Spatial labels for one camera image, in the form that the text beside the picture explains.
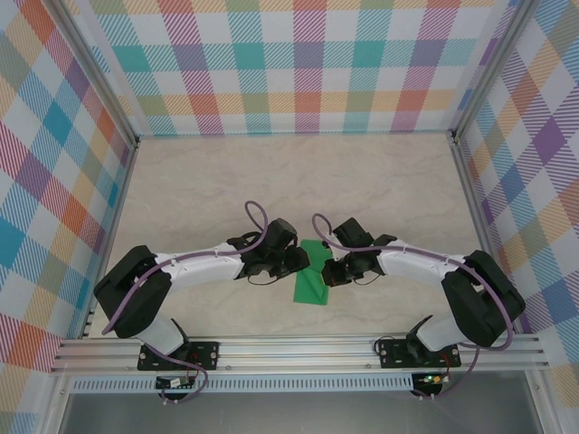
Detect aluminium side rail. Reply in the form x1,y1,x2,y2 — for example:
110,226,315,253
450,133,521,335
79,139,141,340

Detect aluminium frame post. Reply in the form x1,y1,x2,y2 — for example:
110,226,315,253
53,0,141,150
447,0,542,146

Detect grey metal shelf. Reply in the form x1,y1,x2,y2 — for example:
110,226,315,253
58,391,544,434

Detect green paper sheet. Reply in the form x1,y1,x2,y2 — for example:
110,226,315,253
291,239,334,305

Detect aluminium mounting rail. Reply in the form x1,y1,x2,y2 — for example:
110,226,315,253
49,332,551,374

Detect slotted grey cable duct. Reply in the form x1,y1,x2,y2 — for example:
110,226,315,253
71,373,415,393

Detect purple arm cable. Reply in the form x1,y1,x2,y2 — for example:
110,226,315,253
310,212,517,401
101,201,272,404

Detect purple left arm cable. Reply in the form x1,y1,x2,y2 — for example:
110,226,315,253
101,201,272,404

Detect small dark circuit board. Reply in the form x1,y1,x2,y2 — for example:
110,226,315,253
156,377,195,390

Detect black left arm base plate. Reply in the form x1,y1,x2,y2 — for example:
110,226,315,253
138,341,221,371

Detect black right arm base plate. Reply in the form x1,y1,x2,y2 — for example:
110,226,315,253
378,336,461,368

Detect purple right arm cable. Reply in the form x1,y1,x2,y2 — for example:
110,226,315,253
310,212,517,401

